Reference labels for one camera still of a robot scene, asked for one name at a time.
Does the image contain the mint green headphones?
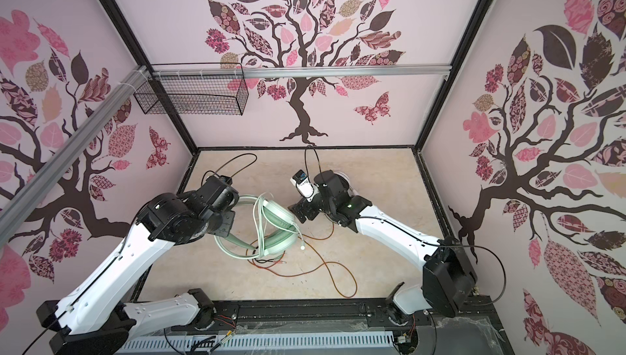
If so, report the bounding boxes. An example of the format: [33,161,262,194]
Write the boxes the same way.
[214,193,306,260]

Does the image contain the aluminium rail wall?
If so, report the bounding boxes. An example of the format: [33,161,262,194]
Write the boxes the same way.
[1,66,148,245]
[152,64,452,79]

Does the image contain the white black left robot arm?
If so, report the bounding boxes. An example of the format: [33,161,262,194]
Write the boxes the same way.
[37,175,239,354]

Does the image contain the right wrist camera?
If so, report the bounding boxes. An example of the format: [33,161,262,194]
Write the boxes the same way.
[290,170,317,201]

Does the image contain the white slotted cable duct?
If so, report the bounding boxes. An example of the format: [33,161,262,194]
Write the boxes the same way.
[117,332,397,354]

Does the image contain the aluminium rail back wall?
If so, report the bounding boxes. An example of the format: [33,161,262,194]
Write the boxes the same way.
[152,64,452,79]

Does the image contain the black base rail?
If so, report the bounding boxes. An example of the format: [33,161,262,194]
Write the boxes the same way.
[170,297,490,334]

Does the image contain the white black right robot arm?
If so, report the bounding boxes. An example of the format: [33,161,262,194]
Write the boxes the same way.
[289,170,478,325]

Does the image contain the black wire basket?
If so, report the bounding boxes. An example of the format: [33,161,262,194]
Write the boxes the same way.
[134,61,249,116]

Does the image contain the aluminium rail left wall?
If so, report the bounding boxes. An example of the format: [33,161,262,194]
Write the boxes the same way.
[1,66,148,245]

